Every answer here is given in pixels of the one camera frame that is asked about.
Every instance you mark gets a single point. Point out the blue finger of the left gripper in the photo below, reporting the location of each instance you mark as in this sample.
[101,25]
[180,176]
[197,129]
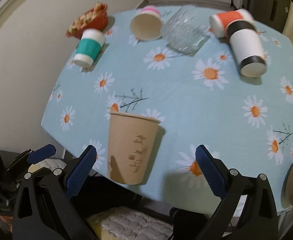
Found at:
[41,154]

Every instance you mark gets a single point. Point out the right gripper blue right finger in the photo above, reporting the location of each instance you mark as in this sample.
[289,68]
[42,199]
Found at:
[213,170]

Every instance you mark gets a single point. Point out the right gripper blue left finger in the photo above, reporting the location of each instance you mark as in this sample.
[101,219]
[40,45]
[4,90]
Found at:
[78,169]

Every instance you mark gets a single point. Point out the brown kraft paper cup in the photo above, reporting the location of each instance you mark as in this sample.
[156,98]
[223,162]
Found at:
[130,142]

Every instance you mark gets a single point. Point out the teal sleeve white cup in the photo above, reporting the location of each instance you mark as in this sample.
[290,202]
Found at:
[88,48]

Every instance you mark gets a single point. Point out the black banded white cup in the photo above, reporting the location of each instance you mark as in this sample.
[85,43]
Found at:
[247,49]

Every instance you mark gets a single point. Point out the orange sleeve white cup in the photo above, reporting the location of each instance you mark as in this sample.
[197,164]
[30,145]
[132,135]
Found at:
[220,22]

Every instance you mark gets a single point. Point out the pink sleeve white cup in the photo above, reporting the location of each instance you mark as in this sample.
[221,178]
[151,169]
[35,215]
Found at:
[146,24]

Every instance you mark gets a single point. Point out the blue daisy tablecloth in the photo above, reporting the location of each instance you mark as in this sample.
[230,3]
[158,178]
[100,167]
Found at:
[200,99]

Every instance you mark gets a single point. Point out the grey quilted cushion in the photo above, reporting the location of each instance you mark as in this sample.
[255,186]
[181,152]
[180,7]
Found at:
[123,223]

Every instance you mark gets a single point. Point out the red bowl of strawberries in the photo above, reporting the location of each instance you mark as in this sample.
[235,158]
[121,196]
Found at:
[95,18]

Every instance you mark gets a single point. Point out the clear glass tumbler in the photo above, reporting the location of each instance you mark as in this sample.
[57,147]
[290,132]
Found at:
[184,31]

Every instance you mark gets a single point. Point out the dark grey suitcase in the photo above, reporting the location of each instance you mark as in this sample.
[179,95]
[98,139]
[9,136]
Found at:
[272,13]

